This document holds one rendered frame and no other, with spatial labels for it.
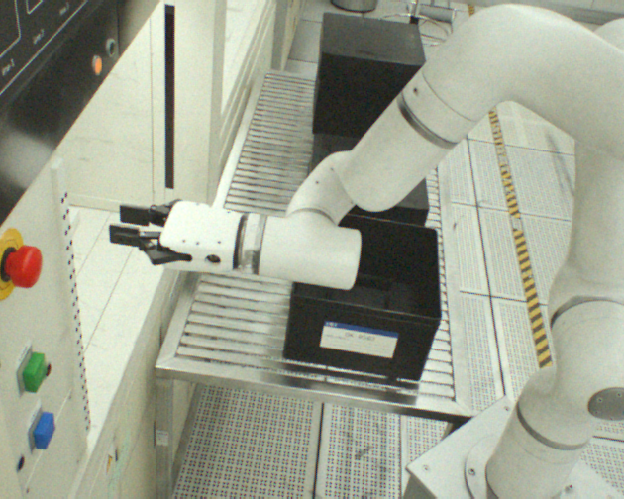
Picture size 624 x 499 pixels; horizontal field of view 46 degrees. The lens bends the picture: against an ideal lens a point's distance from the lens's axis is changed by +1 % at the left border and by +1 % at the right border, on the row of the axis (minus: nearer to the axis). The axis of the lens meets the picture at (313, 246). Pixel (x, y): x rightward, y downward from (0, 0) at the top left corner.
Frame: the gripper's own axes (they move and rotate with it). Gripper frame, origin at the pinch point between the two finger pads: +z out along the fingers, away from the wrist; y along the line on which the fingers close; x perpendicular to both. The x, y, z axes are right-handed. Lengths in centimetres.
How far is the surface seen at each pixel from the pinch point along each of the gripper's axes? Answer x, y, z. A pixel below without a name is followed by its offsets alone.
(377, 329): -30, 18, -40
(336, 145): -33, 84, -28
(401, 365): -39, 18, -46
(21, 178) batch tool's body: 23.1, -24.0, 2.1
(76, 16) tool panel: 31.9, -7.5, 2.0
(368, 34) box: -18, 121, -33
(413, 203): -33, 64, -48
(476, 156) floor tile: -119, 239, -101
